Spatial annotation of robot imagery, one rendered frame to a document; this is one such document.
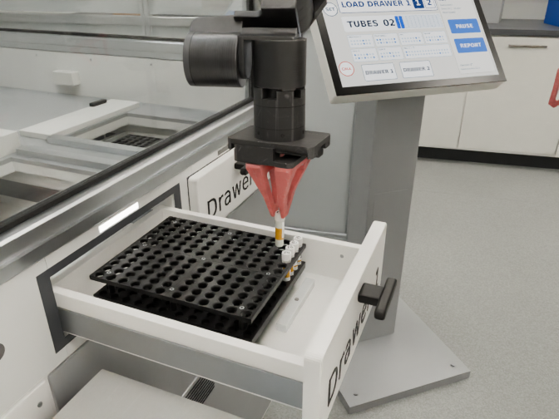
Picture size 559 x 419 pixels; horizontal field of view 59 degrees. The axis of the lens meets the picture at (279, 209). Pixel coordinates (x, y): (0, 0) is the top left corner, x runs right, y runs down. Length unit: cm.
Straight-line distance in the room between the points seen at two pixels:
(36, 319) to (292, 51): 41
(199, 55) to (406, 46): 93
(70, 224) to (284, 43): 33
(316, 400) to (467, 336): 156
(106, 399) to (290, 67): 46
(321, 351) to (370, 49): 99
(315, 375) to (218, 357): 12
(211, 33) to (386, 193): 108
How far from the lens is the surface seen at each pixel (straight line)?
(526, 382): 192
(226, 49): 53
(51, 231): 62
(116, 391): 70
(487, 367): 193
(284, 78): 52
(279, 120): 53
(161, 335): 58
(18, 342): 64
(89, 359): 74
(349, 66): 129
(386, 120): 146
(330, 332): 49
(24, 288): 62
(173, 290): 60
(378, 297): 57
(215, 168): 88
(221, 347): 54
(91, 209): 67
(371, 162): 148
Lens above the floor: 124
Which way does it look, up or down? 26 degrees down
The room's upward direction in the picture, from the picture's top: straight up
